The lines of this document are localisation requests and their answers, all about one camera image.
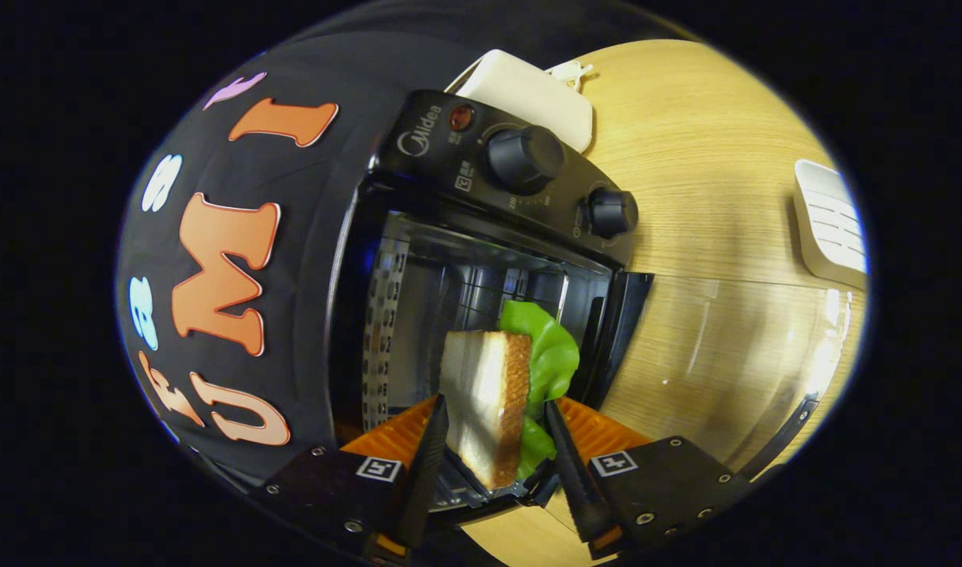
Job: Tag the sandwich with lettuce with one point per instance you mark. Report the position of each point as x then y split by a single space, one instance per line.
485 394

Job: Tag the white bread toaster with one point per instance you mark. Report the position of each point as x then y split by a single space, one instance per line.
528 94

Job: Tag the white and green packet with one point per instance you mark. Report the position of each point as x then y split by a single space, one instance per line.
571 75

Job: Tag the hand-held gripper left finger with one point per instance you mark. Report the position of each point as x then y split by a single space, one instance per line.
426 472

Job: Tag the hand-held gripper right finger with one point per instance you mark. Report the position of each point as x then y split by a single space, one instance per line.
577 480

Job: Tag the black toaster oven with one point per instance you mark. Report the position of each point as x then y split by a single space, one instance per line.
434 142

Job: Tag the white ribbed tray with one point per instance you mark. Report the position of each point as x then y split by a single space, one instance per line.
831 220

